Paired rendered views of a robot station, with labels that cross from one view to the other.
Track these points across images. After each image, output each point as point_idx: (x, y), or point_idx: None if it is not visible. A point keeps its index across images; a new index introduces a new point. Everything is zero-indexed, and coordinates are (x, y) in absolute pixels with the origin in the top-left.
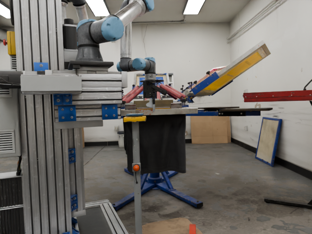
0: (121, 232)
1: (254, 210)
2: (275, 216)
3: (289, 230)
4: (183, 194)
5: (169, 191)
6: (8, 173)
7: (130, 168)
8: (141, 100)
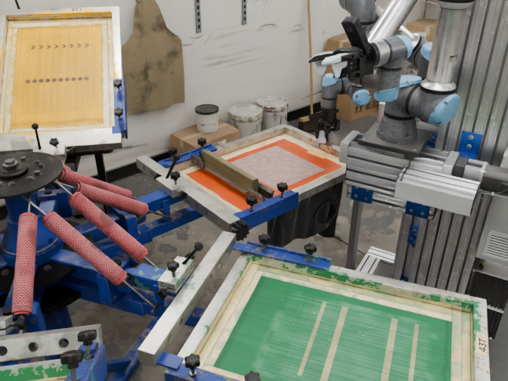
0: (363, 270)
1: (144, 259)
2: (152, 242)
3: (183, 229)
4: (144, 333)
5: (134, 364)
6: (496, 271)
7: (332, 231)
8: (246, 171)
